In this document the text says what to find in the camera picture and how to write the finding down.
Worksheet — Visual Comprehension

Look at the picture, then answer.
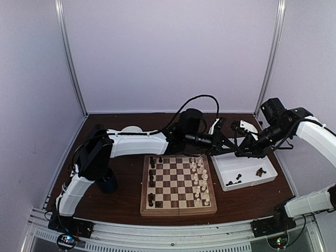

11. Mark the right aluminium frame post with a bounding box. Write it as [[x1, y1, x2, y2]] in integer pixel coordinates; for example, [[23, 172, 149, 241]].
[[256, 0, 286, 111]]

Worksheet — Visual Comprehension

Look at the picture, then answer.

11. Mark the white ceramic bowl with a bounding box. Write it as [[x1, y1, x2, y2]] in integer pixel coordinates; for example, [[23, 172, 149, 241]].
[[121, 125, 143, 133]]

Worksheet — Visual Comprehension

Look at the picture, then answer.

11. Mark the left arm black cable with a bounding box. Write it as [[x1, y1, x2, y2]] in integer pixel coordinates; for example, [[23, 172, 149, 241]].
[[69, 94, 220, 174]]

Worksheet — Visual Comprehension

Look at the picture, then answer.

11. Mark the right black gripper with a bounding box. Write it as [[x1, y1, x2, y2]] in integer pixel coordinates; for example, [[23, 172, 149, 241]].
[[236, 122, 291, 159]]

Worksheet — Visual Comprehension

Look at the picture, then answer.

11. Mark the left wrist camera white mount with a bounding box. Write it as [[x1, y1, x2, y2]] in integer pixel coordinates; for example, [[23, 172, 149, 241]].
[[208, 117, 226, 135]]

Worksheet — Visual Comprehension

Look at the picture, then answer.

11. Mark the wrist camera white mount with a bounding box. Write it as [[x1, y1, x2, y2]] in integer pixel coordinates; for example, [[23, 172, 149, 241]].
[[208, 117, 226, 135], [230, 120, 258, 134]]

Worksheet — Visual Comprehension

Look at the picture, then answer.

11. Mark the aluminium frame post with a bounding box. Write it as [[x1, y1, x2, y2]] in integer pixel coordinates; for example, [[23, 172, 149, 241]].
[[256, 0, 286, 111], [55, 0, 88, 117]]

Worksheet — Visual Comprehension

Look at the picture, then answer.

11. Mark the dark blue mug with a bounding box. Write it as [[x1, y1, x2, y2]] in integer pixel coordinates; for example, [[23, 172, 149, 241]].
[[96, 168, 117, 194]]

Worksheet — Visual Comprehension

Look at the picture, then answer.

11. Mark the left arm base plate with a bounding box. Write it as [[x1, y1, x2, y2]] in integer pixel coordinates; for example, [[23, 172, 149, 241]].
[[48, 216, 94, 238]]

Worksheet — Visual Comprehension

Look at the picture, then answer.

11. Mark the white plastic compartment tray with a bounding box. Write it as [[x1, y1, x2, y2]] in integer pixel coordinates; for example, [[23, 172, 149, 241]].
[[211, 153, 278, 192]]

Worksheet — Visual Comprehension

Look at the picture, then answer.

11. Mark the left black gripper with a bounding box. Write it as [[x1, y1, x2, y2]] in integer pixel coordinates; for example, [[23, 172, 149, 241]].
[[186, 130, 238, 158]]

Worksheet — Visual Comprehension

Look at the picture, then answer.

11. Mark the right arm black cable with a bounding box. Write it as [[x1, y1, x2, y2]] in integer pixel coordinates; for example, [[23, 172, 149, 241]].
[[230, 123, 295, 153]]

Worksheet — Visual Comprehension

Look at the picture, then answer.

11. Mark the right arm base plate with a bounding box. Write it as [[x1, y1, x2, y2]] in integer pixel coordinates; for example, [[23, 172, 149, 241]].
[[251, 217, 296, 238]]

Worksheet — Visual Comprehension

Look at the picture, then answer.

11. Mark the row of white chess pieces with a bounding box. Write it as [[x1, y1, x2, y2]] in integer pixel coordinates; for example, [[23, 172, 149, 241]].
[[190, 156, 211, 207]]

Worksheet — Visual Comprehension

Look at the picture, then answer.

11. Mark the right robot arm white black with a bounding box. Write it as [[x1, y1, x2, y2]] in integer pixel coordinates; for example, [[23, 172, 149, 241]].
[[231, 98, 335, 232]]

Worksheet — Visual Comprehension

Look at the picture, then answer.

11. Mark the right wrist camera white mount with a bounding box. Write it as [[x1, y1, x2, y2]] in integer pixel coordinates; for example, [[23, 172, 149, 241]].
[[230, 120, 258, 134]]

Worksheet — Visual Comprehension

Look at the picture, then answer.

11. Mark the wooden chess board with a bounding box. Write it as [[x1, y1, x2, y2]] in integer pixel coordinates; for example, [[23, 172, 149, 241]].
[[140, 155, 217, 217]]

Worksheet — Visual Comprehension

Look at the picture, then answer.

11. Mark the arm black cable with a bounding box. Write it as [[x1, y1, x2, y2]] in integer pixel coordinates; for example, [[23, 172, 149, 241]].
[[230, 123, 295, 153], [69, 94, 220, 174]]

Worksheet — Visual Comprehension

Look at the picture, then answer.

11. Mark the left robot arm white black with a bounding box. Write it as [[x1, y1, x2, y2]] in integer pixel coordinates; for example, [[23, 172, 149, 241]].
[[50, 109, 236, 233]]

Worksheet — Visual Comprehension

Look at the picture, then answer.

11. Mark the left aluminium frame post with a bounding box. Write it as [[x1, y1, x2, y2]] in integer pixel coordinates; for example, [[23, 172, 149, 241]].
[[55, 0, 88, 117]]

